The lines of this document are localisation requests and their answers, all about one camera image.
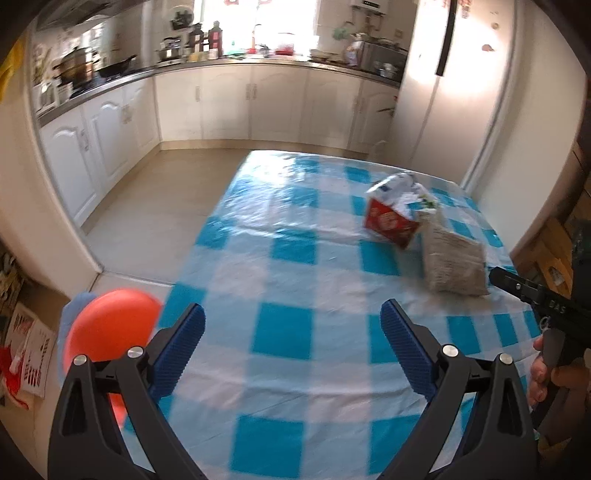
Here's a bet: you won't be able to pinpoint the white water heater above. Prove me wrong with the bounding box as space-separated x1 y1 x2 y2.
351 0 387 16

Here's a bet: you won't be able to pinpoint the steel stockpot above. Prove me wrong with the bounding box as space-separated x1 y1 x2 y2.
53 46 95 87

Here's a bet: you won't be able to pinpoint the person's right hand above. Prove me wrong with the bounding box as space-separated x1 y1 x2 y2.
529 337 591 416

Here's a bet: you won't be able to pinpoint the white refrigerator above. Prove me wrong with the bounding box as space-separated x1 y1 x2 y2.
390 0 518 185

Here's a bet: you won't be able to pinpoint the person's right forearm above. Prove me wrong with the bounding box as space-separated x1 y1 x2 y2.
531 385 591 462

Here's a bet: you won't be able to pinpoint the red plastic bag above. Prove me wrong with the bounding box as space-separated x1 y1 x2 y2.
0 346 34 411

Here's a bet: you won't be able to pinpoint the kitchen window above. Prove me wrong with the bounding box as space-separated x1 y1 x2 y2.
194 0 320 48

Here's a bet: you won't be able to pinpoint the yellow cloth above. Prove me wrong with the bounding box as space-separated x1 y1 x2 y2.
0 44 25 105

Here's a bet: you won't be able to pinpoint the steel countertop appliance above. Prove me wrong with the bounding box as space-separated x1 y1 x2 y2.
350 41 410 75

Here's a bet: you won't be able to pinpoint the white blue packet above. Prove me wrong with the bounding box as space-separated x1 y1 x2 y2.
367 172 416 197

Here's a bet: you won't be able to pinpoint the white printed paper bag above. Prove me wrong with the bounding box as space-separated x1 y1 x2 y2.
8 302 38 370
21 318 58 400

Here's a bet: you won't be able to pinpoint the steel range hood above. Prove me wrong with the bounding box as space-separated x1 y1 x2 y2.
34 0 136 31

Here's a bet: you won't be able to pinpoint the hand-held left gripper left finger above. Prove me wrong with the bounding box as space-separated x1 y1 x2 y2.
47 303 206 480

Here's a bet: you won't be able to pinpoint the red round stool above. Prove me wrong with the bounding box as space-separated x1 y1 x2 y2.
63 289 163 430

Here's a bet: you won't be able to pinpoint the black wok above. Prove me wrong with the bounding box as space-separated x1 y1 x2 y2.
95 54 138 77

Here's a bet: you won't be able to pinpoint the green white snack packet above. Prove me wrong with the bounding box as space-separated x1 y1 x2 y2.
406 184 439 217

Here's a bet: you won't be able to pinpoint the clear bag of grains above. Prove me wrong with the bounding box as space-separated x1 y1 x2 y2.
421 215 491 297

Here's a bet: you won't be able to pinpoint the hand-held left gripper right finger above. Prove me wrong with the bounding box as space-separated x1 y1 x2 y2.
380 298 541 480

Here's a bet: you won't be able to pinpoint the blue checkered tablecloth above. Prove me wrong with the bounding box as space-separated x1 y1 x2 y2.
117 148 546 480

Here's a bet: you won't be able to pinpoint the white base kitchen cabinets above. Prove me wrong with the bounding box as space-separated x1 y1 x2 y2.
36 62 402 228

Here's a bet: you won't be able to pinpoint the round white utensil holder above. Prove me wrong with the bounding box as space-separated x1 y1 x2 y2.
170 6 195 31

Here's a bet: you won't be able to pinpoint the red cardboard box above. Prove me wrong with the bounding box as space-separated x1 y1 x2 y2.
364 194 423 250

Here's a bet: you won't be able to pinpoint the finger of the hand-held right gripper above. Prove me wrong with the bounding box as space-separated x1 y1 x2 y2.
488 267 542 306

